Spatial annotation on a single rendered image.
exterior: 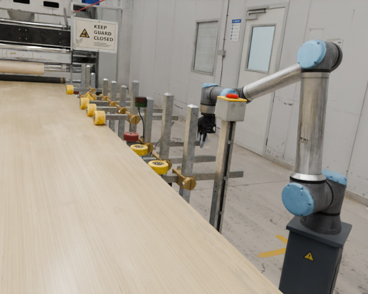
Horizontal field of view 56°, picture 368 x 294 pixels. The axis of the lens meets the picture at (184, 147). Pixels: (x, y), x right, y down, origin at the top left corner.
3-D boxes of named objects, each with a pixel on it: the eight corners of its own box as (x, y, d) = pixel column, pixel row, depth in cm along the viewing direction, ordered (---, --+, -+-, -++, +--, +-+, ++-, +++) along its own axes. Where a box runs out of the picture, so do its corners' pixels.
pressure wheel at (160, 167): (150, 184, 148) (152, 157, 145) (168, 187, 146) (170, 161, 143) (143, 189, 140) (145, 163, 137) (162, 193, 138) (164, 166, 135)
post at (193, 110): (184, 214, 150) (195, 104, 137) (187, 218, 147) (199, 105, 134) (176, 215, 148) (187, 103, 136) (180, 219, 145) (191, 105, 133)
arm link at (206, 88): (210, 83, 190) (198, 81, 197) (207, 106, 193) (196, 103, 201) (222, 84, 196) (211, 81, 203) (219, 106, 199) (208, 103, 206)
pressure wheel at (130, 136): (135, 150, 193) (136, 130, 190) (139, 155, 186) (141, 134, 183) (121, 151, 190) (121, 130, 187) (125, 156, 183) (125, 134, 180)
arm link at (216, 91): (241, 88, 188) (225, 86, 197) (225, 88, 181) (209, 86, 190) (239, 106, 190) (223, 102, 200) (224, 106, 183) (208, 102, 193)
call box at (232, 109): (232, 119, 117) (235, 96, 115) (243, 123, 111) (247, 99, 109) (214, 119, 114) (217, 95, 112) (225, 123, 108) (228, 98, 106)
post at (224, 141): (215, 238, 127) (231, 118, 116) (222, 245, 123) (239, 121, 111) (204, 240, 125) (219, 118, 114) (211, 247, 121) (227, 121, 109)
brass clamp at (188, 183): (183, 178, 153) (183, 167, 152) (196, 189, 141) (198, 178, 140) (170, 179, 150) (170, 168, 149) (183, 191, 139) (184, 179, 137)
